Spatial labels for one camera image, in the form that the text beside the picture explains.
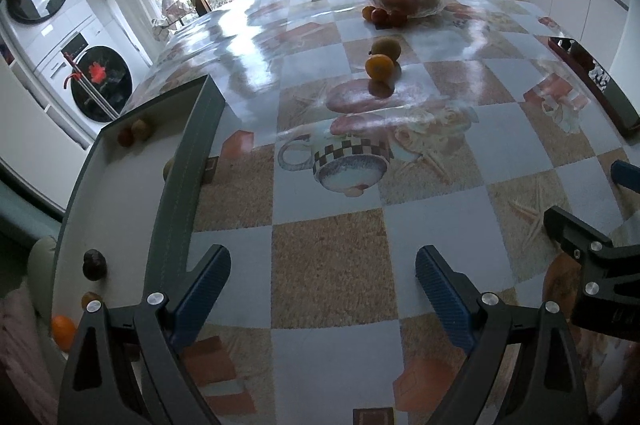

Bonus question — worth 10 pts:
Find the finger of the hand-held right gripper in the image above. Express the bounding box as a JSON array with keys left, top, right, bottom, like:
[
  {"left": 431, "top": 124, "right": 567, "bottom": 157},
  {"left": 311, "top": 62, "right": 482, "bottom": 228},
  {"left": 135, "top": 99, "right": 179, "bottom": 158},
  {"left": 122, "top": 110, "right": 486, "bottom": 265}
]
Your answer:
[
  {"left": 543, "top": 205, "right": 640, "bottom": 298},
  {"left": 611, "top": 159, "right": 640, "bottom": 196}
]

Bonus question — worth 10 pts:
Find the pale green cushion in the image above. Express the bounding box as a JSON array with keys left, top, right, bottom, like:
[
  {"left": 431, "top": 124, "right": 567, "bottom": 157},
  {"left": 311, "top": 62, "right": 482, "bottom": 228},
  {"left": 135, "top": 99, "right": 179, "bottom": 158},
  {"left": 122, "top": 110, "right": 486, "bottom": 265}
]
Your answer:
[{"left": 27, "top": 235, "right": 63, "bottom": 306}]

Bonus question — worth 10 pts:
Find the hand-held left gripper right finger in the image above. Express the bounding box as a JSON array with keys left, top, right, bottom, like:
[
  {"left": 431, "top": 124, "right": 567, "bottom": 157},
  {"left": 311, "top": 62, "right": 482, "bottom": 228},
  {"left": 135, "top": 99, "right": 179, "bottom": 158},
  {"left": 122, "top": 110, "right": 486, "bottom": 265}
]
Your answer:
[{"left": 415, "top": 245, "right": 591, "bottom": 425}]

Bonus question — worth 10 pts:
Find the pink cloth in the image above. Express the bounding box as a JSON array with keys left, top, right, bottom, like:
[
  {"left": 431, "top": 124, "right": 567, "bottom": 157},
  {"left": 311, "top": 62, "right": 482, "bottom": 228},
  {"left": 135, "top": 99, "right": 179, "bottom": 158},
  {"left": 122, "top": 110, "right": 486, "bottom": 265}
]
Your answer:
[{"left": 0, "top": 290, "right": 58, "bottom": 425}]

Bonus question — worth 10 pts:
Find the white washing machine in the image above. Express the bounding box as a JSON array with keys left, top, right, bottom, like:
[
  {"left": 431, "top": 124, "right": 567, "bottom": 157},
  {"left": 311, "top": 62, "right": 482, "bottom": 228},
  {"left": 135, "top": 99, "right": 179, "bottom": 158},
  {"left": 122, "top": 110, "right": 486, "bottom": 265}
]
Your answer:
[{"left": 25, "top": 20, "right": 151, "bottom": 141}]

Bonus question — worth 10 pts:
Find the yellow-green round fruit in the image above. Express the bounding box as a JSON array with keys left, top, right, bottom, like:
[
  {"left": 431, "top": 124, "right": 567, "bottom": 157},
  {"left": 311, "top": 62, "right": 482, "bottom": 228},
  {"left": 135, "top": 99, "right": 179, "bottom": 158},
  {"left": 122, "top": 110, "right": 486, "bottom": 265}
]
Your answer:
[{"left": 368, "top": 38, "right": 402, "bottom": 62}]

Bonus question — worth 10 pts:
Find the dark purple plum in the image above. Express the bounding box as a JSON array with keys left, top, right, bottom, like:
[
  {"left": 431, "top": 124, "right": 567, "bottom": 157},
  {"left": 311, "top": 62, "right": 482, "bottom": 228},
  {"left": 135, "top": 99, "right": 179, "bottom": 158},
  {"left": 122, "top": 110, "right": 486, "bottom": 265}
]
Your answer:
[{"left": 82, "top": 250, "right": 107, "bottom": 282}]

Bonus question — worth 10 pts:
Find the grey rectangular tray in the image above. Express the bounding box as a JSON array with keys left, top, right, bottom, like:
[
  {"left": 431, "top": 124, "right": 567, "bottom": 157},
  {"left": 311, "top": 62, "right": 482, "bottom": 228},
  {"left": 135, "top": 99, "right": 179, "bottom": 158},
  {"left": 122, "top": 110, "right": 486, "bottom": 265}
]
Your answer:
[{"left": 50, "top": 74, "right": 227, "bottom": 358}]

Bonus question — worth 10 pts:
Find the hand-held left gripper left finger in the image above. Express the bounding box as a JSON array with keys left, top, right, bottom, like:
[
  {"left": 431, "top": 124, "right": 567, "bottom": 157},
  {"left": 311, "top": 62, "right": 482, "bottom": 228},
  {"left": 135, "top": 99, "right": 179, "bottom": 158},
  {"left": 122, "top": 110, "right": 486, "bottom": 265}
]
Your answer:
[{"left": 57, "top": 244, "right": 232, "bottom": 425}]

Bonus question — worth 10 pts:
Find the pinkish windowsill ornament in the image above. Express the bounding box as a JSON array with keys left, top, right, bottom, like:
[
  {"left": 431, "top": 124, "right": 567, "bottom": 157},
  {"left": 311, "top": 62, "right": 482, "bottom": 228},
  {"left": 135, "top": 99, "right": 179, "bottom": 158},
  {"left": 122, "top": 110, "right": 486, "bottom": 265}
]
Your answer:
[{"left": 152, "top": 0, "right": 193, "bottom": 38}]

